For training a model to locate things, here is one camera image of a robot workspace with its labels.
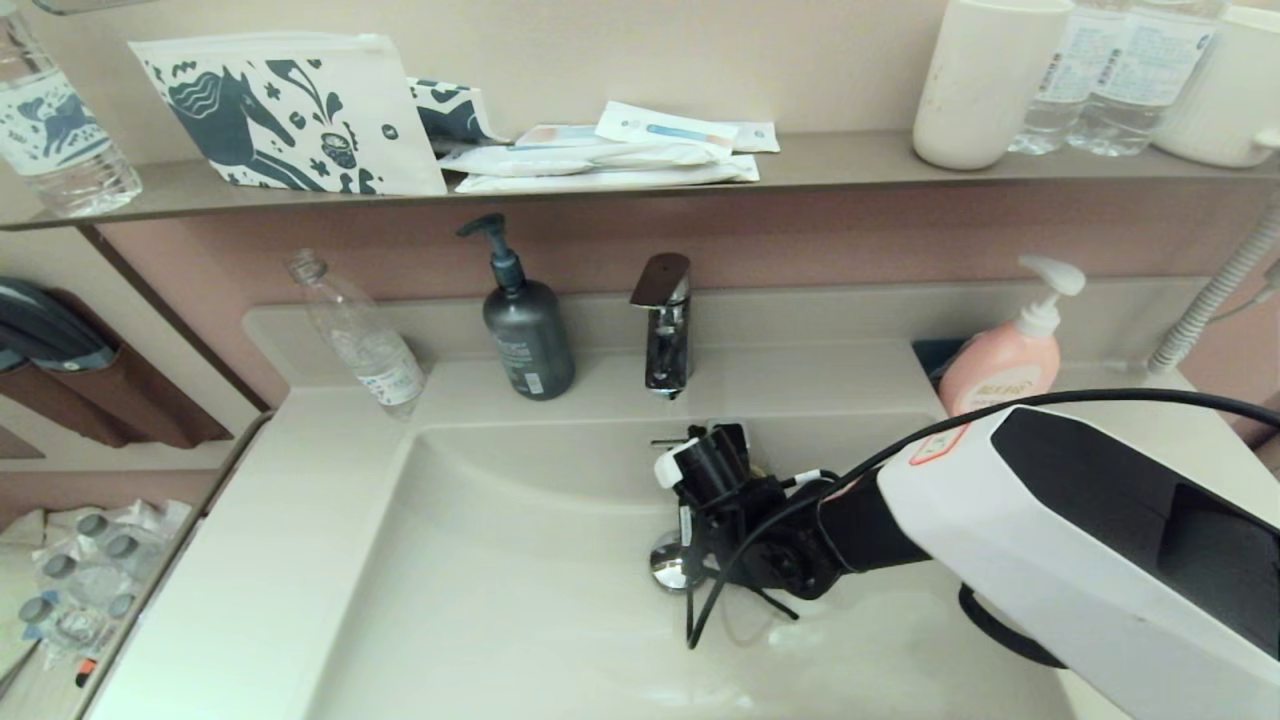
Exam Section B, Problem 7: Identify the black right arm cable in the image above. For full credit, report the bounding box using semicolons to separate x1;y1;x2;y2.
686;388;1280;669

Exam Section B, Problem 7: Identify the dark grey pump bottle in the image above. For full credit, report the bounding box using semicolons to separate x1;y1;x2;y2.
457;213;577;402

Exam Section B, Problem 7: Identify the plastic wrapped bottle pack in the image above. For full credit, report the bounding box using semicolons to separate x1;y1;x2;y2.
0;498;196;691

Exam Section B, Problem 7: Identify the white ceramic sink basin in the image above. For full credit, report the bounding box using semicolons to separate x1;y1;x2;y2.
85;283;1280;720

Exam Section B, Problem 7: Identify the plain white cup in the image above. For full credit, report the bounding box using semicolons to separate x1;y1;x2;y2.
912;0;1076;171

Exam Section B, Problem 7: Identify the brown hair dryer holder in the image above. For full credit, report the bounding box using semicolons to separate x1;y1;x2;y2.
0;290;233;451

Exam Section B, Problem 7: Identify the ribbed white cup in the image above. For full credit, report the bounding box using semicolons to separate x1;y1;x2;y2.
1152;5;1280;169

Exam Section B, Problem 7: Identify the dark blue soap dish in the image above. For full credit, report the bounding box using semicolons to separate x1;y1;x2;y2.
912;340;976;381

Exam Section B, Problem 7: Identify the white pouch blue horse print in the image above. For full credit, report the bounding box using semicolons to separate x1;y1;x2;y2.
130;33;448;197

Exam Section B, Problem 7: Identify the grey corrugated hose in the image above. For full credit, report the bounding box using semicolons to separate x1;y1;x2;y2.
1148;205;1280;376

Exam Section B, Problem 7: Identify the long white plastic packet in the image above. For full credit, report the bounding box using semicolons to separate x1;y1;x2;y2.
437;142;721;178

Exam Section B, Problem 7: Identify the small white blue print pouch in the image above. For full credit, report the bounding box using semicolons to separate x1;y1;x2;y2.
408;78;511;151

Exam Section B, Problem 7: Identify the white sachet blue orange print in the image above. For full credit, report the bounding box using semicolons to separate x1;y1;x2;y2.
595;100;741;161

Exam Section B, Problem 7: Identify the dark grey hair dryer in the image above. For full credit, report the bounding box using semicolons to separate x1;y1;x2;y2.
0;278;116;373

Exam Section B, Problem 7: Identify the pale pink blue sachet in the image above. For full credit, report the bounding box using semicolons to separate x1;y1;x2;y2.
515;124;601;149

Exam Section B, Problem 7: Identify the flat white plastic packet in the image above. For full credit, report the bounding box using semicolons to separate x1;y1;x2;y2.
455;155;761;195

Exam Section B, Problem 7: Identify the clear water bottle white label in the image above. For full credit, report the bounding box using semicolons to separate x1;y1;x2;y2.
1065;0;1226;158
1008;0;1106;156

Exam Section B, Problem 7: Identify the chrome faucet with lever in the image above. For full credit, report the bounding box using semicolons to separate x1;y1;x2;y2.
630;253;693;401

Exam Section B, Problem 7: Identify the water bottle blue horse label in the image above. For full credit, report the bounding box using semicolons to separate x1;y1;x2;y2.
0;10;143;219

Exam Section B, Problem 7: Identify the chrome drain stopper cap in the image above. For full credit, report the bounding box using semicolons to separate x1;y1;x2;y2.
648;530;703;593

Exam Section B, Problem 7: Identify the grey wall shelf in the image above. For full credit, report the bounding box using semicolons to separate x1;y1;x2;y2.
0;128;1280;233

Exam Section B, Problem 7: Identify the empty clear plastic bottle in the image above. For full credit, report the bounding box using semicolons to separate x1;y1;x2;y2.
285;250;428;421

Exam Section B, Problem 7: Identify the pink soap pump bottle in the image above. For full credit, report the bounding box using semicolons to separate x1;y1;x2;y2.
937;256;1087;419

